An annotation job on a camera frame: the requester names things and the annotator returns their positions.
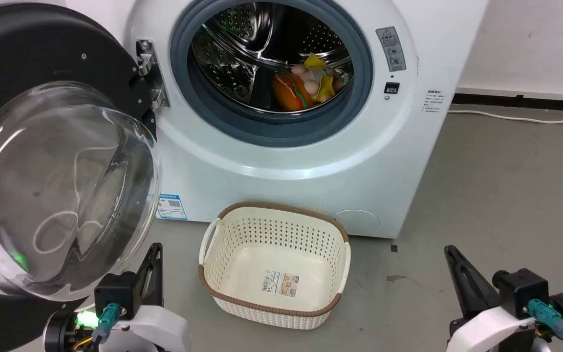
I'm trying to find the paper label sticker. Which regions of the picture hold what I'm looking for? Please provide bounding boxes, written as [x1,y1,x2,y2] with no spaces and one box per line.
[261,271,301,297]

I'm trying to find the yellow plush toy piece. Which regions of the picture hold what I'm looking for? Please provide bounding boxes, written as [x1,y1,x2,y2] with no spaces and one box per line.
[303,53,335,104]

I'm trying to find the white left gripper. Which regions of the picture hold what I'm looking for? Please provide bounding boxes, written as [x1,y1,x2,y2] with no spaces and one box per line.
[97,242,193,352]

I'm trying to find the black text side sticker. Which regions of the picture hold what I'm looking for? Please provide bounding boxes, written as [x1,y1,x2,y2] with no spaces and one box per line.
[423,89,442,113]

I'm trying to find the teal plug left gripper cable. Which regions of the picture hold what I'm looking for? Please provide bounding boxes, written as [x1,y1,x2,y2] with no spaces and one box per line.
[72,303,122,352]

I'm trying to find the white floor cable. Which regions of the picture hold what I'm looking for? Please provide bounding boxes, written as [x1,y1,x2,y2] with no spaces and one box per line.
[447,109,563,125]

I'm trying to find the chrome door hinge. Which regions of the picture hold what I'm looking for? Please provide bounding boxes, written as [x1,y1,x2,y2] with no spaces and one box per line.
[136,40,170,110]

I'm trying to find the pink doll toy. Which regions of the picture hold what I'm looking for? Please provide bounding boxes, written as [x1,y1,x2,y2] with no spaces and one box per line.
[290,63,345,103]

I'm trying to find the stainless steel washer drum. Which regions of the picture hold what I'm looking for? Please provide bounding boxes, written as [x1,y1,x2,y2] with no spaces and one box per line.
[191,1,355,114]

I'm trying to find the blue energy label sticker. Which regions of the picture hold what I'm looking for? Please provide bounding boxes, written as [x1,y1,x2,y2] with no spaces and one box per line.
[156,194,188,221]

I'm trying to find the black round glass washer door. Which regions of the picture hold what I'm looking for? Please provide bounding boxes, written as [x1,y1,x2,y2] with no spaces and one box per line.
[0,2,161,352]

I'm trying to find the cream perforated laundry basket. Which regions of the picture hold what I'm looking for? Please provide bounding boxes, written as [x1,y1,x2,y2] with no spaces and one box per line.
[198,201,351,330]

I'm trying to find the white front-load washing machine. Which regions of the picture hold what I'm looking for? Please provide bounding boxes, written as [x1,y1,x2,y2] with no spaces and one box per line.
[66,0,490,240]

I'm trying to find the black wall baseboard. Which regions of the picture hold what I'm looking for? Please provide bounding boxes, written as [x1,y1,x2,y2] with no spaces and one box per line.
[451,92,563,112]

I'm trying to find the orange plush burger toy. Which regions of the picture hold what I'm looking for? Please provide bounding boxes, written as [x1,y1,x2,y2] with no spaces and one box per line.
[272,72,314,112]

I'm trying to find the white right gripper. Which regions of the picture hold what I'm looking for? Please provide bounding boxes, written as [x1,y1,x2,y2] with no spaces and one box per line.
[444,245,551,352]

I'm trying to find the grey warning label sticker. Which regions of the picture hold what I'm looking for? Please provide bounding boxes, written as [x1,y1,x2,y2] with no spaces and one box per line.
[376,26,407,73]

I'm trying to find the teal plug gripper cable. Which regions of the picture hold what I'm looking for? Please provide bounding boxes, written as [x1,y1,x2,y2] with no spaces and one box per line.
[528,299,563,352]
[72,303,122,352]

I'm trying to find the round drain filter cover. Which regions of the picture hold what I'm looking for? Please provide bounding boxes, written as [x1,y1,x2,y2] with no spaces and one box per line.
[332,210,381,236]

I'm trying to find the teal plug right gripper cable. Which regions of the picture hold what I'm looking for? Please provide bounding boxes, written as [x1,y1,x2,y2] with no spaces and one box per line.
[528,299,563,352]

